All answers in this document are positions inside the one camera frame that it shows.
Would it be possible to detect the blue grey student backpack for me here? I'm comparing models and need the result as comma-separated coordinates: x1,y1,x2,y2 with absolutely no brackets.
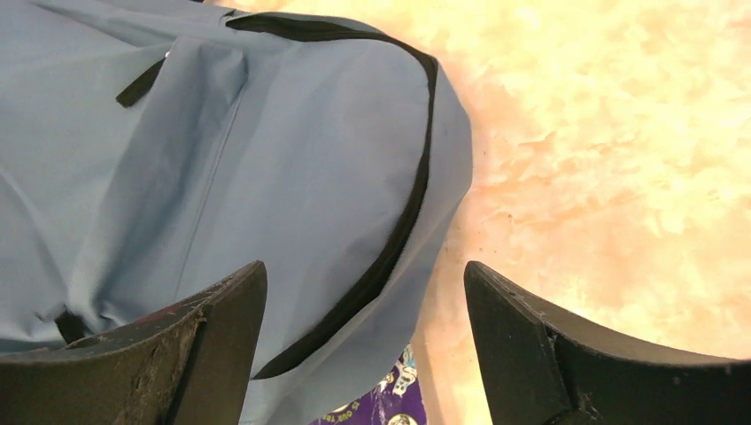
1,1,472,424

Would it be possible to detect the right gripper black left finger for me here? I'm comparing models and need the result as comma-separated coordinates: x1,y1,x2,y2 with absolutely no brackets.
1,261,267,425

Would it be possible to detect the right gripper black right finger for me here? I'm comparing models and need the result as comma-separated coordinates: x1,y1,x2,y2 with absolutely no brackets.
464,261,750,425

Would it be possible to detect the purple game card pack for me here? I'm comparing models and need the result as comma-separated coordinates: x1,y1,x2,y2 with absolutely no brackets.
311,345,428,425

